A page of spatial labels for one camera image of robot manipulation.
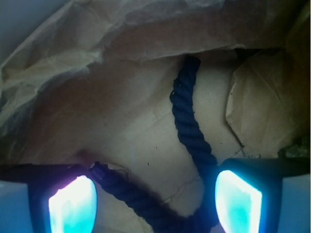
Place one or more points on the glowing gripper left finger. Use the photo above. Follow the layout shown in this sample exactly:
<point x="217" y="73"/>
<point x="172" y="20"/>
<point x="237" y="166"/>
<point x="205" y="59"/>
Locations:
<point x="47" y="199"/>

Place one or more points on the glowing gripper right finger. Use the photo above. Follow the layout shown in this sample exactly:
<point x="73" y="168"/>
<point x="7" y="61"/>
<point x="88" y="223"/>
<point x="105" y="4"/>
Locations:
<point x="264" y="195"/>

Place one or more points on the brown paper bag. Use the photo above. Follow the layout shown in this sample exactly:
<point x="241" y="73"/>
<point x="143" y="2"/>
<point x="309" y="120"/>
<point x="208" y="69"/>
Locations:
<point x="90" y="80"/>

